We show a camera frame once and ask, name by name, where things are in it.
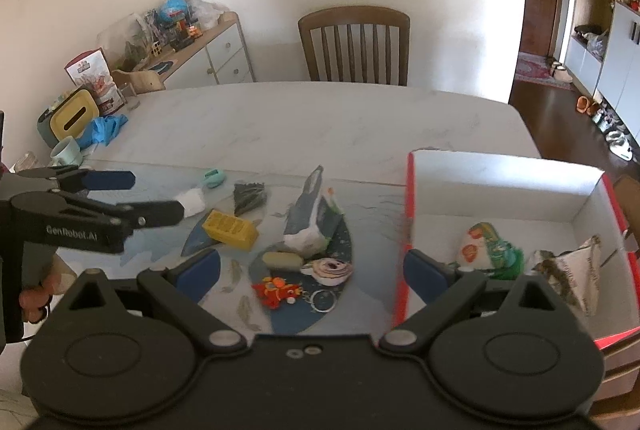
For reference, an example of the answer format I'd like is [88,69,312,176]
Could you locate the patterned door rug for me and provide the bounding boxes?
[514,52,574,91]

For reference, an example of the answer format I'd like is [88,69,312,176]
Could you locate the beige patterned pouch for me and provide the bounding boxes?
[528,235,602,316]

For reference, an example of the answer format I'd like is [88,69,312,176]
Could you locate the white drawer sideboard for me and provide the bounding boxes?
[112,10,256,91]

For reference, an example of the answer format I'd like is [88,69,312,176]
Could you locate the brown wooden chair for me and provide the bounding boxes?
[298,5,411,86]

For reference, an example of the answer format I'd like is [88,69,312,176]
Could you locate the mint green small dispenser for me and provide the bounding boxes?
[203,169,227,190]

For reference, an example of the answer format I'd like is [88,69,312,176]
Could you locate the left human hand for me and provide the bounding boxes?
[18,272,76,324]

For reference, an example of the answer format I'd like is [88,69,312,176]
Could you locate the white and dark carton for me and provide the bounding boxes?
[283,164,343,260]

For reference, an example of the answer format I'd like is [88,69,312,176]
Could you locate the red crab keychain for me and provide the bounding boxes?
[252,277,303,310]

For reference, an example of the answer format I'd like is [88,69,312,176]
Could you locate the pink white tape roll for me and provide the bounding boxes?
[299,258,354,287]

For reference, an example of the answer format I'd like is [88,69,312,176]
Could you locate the white shoe cabinet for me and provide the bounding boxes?
[564,2,640,141]

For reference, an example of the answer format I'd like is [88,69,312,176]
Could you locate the cream eraser bar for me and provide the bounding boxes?
[262,251,305,273]

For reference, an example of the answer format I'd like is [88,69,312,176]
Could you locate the red shoe box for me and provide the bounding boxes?
[391,148,640,351]

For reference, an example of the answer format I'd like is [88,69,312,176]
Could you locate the mint green mug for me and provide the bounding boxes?
[50,136,84,166]

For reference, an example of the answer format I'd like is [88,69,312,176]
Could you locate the yellow rectangular block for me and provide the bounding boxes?
[202,210,258,251]

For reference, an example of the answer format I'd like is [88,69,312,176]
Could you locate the blue illustrated table mat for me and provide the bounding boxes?
[49,158,409,341]

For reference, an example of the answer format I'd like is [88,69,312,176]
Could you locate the yellow grey tissue box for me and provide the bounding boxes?
[37,88,100,148]

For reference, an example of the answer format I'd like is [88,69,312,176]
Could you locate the red white snack bag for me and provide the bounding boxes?
[65,49,126,116]

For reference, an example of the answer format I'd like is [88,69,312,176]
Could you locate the green orange plush toy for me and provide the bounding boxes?
[454,222,524,280]

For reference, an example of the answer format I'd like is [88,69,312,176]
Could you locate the blue cloth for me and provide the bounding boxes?
[76,115,128,150]

